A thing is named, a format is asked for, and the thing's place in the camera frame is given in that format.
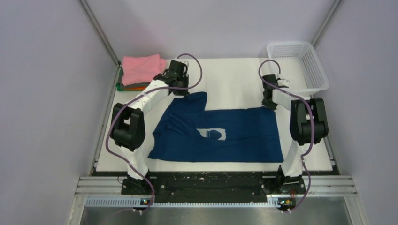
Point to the white slotted cable duct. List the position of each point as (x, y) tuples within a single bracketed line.
[(139, 202)]

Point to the left vertical metal post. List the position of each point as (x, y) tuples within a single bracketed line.
[(98, 30)]

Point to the navy blue printed t-shirt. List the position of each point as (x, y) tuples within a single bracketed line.
[(187, 132)]

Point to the green folded t-shirt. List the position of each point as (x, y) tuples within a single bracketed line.
[(120, 87)]

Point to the vertical metal post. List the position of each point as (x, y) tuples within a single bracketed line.
[(333, 9), (98, 30)]

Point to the pink folded t-shirt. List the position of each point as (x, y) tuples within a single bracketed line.
[(141, 69)]

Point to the white plastic basket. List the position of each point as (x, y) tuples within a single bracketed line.
[(300, 65)]

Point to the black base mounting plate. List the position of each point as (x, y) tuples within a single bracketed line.
[(218, 196)]

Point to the grey folded t-shirt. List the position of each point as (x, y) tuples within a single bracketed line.
[(136, 85)]

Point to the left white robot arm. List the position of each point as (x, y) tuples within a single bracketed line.
[(127, 131)]

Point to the right vertical metal post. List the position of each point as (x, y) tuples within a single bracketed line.
[(333, 9)]

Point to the orange folded t-shirt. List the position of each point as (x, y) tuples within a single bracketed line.
[(135, 89)]

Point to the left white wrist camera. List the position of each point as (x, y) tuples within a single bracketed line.
[(186, 65)]

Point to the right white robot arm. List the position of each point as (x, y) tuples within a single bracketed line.
[(308, 126)]

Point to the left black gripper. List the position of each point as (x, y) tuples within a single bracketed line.
[(183, 92)]

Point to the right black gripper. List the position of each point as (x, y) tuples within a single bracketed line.
[(265, 103)]

